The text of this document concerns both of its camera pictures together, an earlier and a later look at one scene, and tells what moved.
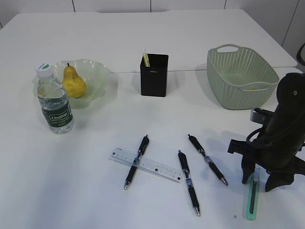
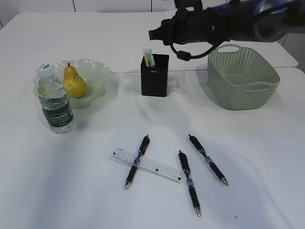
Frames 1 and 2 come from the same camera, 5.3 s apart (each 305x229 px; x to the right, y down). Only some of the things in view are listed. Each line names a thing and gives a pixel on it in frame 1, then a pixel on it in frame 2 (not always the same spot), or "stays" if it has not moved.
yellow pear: [75, 85] stays
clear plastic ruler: [129, 158] stays
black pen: [196, 142] stays
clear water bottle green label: [54, 100] stays
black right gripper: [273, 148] → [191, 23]
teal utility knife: [252, 196] → [150, 57]
